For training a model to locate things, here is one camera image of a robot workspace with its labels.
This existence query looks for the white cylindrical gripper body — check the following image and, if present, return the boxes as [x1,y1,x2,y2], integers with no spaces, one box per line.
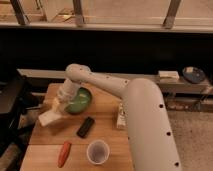
[55,79,80,107]

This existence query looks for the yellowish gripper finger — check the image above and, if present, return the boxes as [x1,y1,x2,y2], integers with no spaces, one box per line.
[51,99,61,113]
[64,104,75,113]

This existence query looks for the white sponge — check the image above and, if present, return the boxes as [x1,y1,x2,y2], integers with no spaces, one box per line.
[38,110,62,127]

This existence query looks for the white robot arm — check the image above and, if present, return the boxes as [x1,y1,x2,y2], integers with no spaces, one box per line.
[57,64,182,171]

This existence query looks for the green ceramic bowl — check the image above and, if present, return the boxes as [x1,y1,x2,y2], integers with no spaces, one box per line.
[65,87,92,115]

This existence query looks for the black rectangular block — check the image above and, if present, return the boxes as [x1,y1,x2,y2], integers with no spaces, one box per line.
[77,117,95,138]

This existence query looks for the orange toy carrot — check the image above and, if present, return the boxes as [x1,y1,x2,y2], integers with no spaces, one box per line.
[58,141,71,168]

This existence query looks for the white labelled bottle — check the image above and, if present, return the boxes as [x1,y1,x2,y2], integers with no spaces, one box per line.
[116,104,126,130]

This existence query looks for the white box on shelf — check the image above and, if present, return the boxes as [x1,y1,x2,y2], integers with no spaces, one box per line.
[158,71,179,80]

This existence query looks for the dark round dish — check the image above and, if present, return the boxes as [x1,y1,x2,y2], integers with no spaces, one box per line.
[182,67,206,84]

